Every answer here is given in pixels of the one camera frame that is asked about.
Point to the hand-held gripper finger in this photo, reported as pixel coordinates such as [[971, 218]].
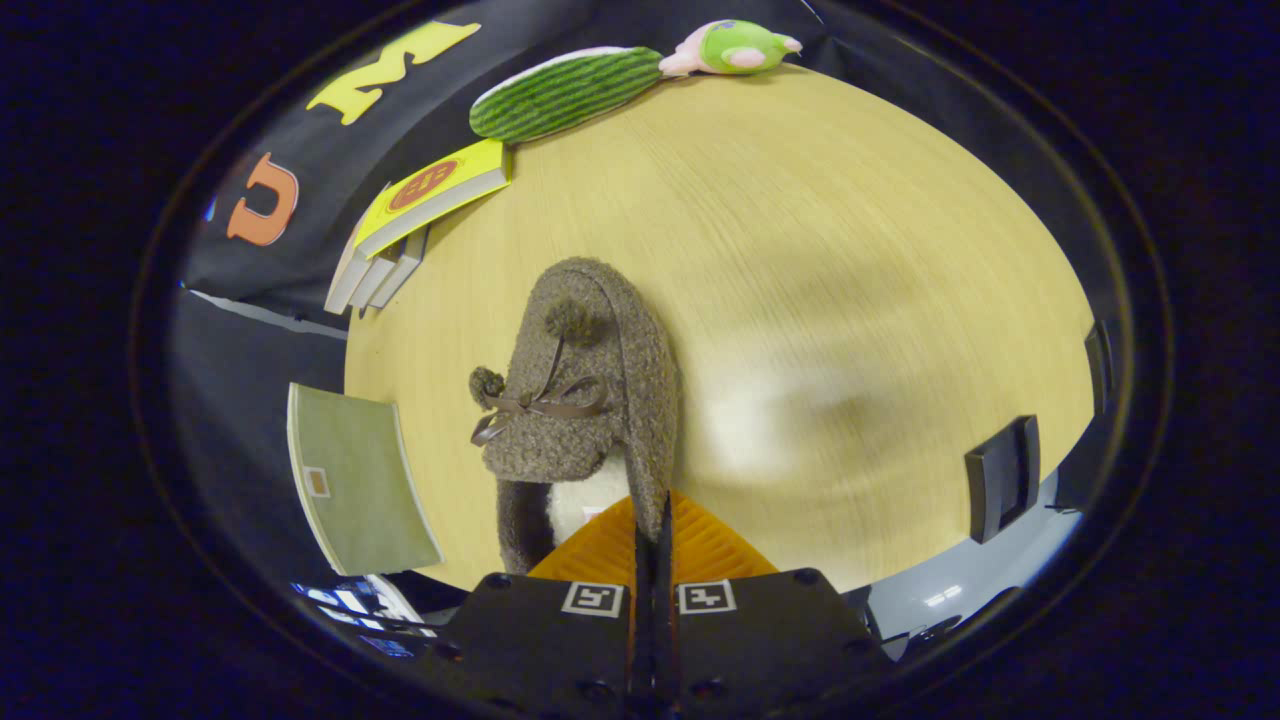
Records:
[[664, 640], [640, 640]]

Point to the brown fuzzy shoe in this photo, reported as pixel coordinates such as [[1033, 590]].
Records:
[[640, 380]]

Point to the cream fabric storage box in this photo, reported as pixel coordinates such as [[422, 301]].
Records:
[[360, 480]]

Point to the blue printed poster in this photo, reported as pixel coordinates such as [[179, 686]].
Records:
[[345, 600]]

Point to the black chair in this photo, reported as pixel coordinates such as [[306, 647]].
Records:
[[1000, 480]]

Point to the grey book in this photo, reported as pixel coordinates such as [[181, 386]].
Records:
[[400, 275]]

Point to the white book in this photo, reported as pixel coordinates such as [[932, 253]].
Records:
[[372, 285]]

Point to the beige book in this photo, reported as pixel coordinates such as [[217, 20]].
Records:
[[345, 285]]

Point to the yellow book red circle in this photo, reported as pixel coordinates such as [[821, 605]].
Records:
[[440, 185]]

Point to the black backdrop cloth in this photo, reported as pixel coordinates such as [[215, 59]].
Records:
[[260, 280]]

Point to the green striped watermelon plush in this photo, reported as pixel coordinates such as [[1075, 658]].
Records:
[[560, 95]]

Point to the pink and green plush toy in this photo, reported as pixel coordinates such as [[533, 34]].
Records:
[[740, 45]]

